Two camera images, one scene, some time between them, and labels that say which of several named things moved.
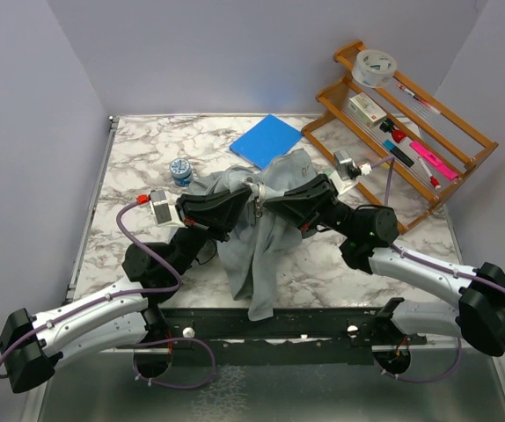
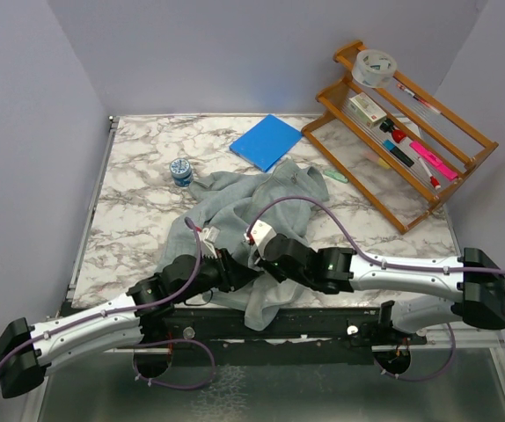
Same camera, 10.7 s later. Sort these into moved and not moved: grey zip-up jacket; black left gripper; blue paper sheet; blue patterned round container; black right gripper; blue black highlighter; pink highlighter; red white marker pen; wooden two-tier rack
Moved: black left gripper; grey zip-up jacket; black right gripper
Not moved: wooden two-tier rack; blue patterned round container; blue paper sheet; pink highlighter; red white marker pen; blue black highlighter
